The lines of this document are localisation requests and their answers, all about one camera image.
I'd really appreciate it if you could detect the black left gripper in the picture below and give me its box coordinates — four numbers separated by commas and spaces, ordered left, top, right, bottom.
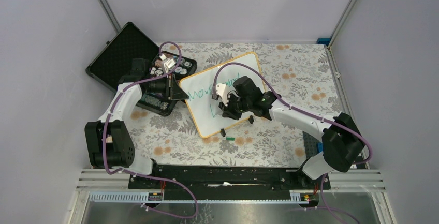
145, 72, 188, 100

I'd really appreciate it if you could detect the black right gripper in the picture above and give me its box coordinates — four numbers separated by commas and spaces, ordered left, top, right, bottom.
219, 92, 252, 121

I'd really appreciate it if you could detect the yellow framed whiteboard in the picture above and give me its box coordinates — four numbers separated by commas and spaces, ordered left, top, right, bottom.
179, 52, 266, 138

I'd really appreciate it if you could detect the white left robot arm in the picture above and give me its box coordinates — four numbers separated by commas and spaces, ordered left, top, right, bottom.
84, 54, 188, 188

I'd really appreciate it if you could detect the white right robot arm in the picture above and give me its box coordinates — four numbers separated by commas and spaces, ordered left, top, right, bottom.
213, 76, 365, 189

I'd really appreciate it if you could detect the black whiteboard foot clip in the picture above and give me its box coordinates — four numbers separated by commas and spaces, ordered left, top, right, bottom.
220, 128, 226, 137
248, 115, 254, 124

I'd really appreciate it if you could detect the black poker chip case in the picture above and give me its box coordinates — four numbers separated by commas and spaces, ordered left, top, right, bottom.
85, 22, 197, 116

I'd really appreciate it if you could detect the floral table mat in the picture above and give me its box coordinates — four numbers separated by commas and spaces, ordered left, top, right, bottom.
125, 43, 343, 168

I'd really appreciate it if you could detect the grey lego baseplate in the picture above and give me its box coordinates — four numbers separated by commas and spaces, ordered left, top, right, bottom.
302, 131, 322, 158

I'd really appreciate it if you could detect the blue lego brick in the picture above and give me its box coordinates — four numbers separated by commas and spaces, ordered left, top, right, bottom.
316, 142, 324, 153

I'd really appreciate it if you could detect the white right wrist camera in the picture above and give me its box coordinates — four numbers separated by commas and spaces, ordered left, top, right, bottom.
212, 83, 228, 106

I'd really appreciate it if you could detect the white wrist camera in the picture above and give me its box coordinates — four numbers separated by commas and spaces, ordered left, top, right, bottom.
212, 83, 228, 106
158, 54, 176, 73

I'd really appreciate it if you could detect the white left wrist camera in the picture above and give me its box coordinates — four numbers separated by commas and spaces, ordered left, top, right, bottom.
158, 54, 176, 73

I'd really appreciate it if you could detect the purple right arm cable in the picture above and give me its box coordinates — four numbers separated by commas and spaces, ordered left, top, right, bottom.
212, 62, 374, 224

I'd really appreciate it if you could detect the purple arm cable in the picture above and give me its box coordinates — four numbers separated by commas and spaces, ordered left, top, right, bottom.
212, 62, 374, 224
102, 41, 200, 220

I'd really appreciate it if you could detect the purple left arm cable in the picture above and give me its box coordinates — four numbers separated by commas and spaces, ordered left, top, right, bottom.
102, 41, 200, 220

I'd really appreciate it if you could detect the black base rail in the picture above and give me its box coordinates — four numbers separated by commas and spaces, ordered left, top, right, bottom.
128, 165, 331, 201

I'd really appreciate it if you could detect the blue corner bracket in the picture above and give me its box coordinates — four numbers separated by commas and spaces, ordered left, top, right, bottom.
316, 38, 331, 46

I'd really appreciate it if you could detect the white slotted cable duct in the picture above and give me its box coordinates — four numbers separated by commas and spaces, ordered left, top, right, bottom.
88, 190, 310, 204

